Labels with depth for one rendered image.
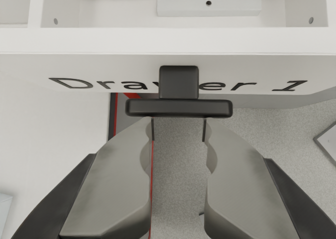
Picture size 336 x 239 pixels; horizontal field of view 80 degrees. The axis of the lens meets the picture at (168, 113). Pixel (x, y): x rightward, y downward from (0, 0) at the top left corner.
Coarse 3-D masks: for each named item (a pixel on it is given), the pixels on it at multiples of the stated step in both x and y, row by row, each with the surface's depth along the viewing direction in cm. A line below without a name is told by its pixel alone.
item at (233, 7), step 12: (168, 0) 21; (180, 0) 21; (192, 0) 21; (204, 0) 21; (216, 0) 21; (228, 0) 21; (240, 0) 21; (252, 0) 21; (168, 12) 22; (180, 12) 22; (192, 12) 22; (204, 12) 21; (216, 12) 21; (228, 12) 21; (240, 12) 21; (252, 12) 21
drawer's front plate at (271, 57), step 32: (0, 32) 13; (32, 32) 13; (64, 32) 13; (96, 32) 13; (128, 32) 13; (160, 32) 12; (192, 32) 12; (224, 32) 12; (256, 32) 12; (288, 32) 12; (320, 32) 12; (0, 64) 15; (32, 64) 15; (64, 64) 15; (96, 64) 14; (128, 64) 14; (160, 64) 14; (192, 64) 14; (224, 64) 14; (256, 64) 14; (288, 64) 14; (320, 64) 13
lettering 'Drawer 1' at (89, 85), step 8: (56, 80) 19; (80, 80) 18; (296, 80) 17; (304, 80) 17; (128, 88) 21; (136, 88) 21; (144, 88) 21; (200, 88) 20; (232, 88) 20; (288, 88) 20
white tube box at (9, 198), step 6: (0, 198) 27; (6, 198) 27; (0, 204) 26; (6, 204) 27; (0, 210) 27; (6, 210) 28; (0, 216) 27; (6, 216) 28; (0, 222) 27; (0, 228) 27; (0, 234) 28
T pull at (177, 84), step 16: (160, 80) 14; (176, 80) 14; (192, 80) 14; (160, 96) 14; (176, 96) 14; (192, 96) 14; (128, 112) 14; (144, 112) 14; (160, 112) 14; (176, 112) 13; (192, 112) 13; (208, 112) 13; (224, 112) 13
